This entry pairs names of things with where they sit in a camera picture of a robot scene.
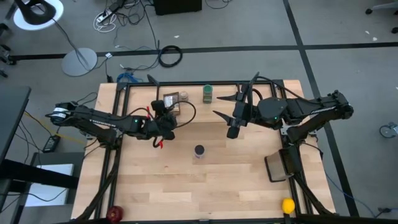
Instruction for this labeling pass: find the coiled black cable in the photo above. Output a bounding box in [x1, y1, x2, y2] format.
[157, 45, 183, 68]

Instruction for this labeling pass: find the white round floor lamp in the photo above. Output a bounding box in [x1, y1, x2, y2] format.
[12, 0, 65, 31]

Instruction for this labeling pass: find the office chair base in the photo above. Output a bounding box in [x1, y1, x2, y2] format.
[365, 0, 398, 34]

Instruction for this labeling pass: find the black box with mesh face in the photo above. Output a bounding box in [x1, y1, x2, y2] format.
[264, 146, 301, 183]

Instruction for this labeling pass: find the yellow lemon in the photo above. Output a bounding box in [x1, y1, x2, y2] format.
[281, 197, 296, 215]

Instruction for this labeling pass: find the black desk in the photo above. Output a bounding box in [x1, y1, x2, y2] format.
[0, 85, 80, 200]

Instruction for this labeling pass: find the yellow floor cable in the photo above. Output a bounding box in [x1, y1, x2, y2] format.
[24, 111, 85, 144]

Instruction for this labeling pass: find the white coiled cable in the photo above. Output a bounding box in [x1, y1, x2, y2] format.
[93, 14, 118, 34]

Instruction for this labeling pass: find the black power adapter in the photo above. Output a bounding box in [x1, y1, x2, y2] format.
[42, 134, 62, 153]

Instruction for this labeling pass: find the white power strip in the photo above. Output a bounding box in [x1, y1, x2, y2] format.
[96, 9, 113, 23]

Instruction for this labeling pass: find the large black box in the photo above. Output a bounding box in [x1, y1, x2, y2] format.
[154, 0, 203, 16]

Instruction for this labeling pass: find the green oregano jar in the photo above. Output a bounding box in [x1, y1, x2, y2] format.
[202, 84, 214, 104]

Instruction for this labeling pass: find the red apple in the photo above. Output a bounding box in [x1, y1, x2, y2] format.
[106, 205, 124, 223]

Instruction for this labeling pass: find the bundled blue cable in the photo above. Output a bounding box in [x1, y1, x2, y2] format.
[116, 72, 139, 83]

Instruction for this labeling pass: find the gray caster wheel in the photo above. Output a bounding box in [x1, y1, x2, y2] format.
[379, 122, 398, 139]

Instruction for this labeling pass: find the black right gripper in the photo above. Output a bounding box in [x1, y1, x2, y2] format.
[212, 90, 261, 129]

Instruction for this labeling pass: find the wooden shelf with black legs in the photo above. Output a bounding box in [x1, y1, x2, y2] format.
[155, 85, 245, 125]

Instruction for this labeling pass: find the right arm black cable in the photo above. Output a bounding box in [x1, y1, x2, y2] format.
[247, 72, 315, 125]

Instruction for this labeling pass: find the white panel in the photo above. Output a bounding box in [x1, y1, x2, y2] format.
[24, 163, 75, 208]

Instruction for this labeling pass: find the gray disc stand base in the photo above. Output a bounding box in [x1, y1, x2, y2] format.
[61, 47, 98, 77]

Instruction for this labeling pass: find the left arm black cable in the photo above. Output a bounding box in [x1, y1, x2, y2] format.
[167, 100, 197, 129]

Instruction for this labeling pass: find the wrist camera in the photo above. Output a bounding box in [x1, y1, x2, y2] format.
[151, 100, 166, 115]
[226, 123, 242, 140]

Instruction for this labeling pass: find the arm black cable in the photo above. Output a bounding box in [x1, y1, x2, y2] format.
[247, 72, 315, 125]
[167, 100, 197, 129]

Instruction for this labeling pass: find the purple-label spice jar black lid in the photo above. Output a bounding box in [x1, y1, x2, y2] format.
[193, 144, 206, 159]

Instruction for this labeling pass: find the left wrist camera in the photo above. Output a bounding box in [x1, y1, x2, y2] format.
[151, 100, 166, 115]

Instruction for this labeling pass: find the black stand with casters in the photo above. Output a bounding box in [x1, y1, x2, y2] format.
[0, 23, 17, 78]

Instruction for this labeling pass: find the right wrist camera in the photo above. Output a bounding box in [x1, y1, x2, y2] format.
[226, 123, 242, 140]

